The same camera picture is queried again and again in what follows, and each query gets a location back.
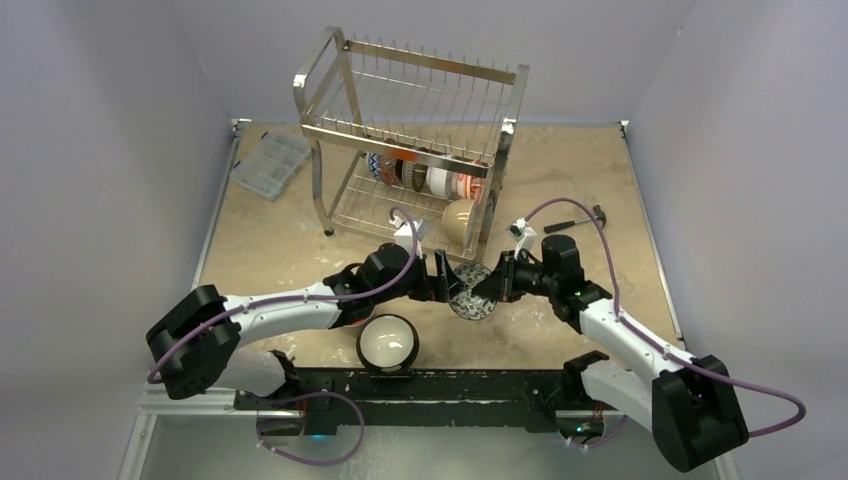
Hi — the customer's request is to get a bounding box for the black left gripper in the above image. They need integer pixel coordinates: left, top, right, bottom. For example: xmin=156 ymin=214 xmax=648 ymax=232
xmin=372 ymin=249 xmax=463 ymax=306

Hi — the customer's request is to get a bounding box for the black white floral bowl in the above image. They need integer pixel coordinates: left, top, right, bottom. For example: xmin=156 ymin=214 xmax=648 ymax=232
xmin=448 ymin=262 xmax=497 ymax=321

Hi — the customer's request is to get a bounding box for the dark bowl cream inside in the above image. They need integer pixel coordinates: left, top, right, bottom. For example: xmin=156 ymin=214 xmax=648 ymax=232
xmin=441 ymin=199 xmax=476 ymax=247

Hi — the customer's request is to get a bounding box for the black rimmed white bowl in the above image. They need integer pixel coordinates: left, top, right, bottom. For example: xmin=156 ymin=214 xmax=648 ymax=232
xmin=356 ymin=314 xmax=420 ymax=375

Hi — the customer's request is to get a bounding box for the brown bowl tan inside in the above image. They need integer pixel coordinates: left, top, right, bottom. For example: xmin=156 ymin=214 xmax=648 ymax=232
xmin=396 ymin=160 xmax=428 ymax=192

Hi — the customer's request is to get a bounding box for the stainless steel dish rack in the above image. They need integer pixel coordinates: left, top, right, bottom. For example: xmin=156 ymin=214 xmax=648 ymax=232
xmin=293 ymin=26 xmax=530 ymax=260

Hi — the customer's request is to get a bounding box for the orange floral patterned bowl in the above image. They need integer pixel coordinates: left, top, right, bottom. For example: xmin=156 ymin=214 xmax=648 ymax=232
xmin=456 ymin=174 xmax=485 ymax=204

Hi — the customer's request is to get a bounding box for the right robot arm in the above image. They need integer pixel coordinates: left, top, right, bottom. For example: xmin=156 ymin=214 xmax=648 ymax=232
xmin=472 ymin=235 xmax=750 ymax=472

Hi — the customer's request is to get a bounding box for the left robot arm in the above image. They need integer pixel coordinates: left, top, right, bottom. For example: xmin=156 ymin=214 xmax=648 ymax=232
xmin=145 ymin=243 xmax=465 ymax=409

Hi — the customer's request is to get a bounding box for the clear plastic organizer box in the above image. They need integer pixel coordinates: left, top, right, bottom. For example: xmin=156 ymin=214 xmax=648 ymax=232
xmin=230 ymin=130 xmax=311 ymax=201

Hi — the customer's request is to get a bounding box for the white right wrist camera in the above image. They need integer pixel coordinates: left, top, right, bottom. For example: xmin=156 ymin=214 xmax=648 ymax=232
xmin=507 ymin=218 xmax=538 ymax=260

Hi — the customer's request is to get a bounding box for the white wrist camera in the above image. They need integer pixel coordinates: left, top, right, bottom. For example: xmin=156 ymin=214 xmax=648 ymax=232
xmin=390 ymin=217 xmax=431 ymax=257
xmin=507 ymin=218 xmax=538 ymax=260

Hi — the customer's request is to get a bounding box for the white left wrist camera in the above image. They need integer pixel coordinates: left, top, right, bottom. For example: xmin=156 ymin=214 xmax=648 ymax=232
xmin=390 ymin=217 xmax=431 ymax=257

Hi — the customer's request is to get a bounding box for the black handled claw hammer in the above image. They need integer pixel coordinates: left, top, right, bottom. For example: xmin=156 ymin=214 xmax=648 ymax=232
xmin=543 ymin=205 xmax=607 ymax=234

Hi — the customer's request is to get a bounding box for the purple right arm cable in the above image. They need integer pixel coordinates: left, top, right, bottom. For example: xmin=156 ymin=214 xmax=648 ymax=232
xmin=523 ymin=197 xmax=808 ymax=440

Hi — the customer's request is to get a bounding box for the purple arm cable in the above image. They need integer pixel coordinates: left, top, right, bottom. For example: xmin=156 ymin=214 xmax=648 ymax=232
xmin=523 ymin=197 xmax=808 ymax=440
xmin=146 ymin=207 xmax=421 ymax=386

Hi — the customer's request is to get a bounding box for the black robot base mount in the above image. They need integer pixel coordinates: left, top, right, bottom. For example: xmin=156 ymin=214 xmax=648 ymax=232
xmin=234 ymin=351 xmax=607 ymax=435

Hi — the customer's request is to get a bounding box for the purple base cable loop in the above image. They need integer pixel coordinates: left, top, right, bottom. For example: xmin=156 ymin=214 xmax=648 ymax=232
xmin=255 ymin=390 xmax=367 ymax=467

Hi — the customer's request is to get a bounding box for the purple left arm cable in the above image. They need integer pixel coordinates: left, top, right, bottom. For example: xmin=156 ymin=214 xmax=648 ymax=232
xmin=146 ymin=207 xmax=421 ymax=386

